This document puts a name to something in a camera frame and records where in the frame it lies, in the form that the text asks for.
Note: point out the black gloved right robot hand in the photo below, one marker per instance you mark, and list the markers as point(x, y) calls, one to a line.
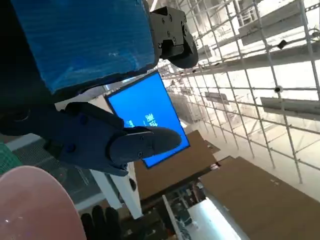
point(100, 222)

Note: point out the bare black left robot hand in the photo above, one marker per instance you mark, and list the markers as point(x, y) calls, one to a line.
point(75, 37)

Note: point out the pink bowl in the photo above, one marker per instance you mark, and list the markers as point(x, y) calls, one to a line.
point(30, 207)

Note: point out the blue monitor screen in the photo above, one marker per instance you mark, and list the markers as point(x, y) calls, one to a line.
point(150, 105)

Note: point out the green cutting mat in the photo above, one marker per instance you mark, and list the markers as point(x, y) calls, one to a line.
point(7, 160)

